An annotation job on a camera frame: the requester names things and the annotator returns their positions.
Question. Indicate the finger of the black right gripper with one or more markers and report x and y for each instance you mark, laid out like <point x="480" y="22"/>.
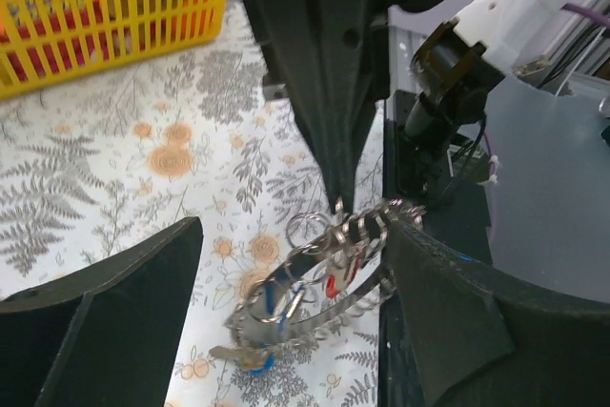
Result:
<point x="314" y="48"/>

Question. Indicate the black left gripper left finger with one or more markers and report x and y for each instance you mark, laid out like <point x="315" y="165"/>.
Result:
<point x="106" y="335"/>

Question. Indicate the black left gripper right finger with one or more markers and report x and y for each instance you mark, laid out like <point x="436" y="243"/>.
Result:
<point x="555" y="347"/>

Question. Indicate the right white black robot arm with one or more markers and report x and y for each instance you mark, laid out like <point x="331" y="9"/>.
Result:
<point x="456" y="67"/>

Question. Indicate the silver key near blue tag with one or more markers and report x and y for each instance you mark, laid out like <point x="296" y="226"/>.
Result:
<point x="234" y="354"/>

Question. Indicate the red key tag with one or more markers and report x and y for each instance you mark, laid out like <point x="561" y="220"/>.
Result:
<point x="339" y="279"/>

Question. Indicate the plain blue key tag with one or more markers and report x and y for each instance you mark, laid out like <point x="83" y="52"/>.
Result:
<point x="257" y="364"/>

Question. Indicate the blue key tag with label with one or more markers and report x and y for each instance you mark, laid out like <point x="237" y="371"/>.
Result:
<point x="282" y="303"/>

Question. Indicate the floral patterned table mat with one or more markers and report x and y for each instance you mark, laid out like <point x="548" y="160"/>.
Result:
<point x="91" y="168"/>

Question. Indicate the yellow plastic shopping basket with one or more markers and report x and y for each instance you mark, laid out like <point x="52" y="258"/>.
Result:
<point x="44" y="42"/>

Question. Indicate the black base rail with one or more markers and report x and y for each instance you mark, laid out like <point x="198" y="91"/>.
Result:
<point x="436" y="332"/>

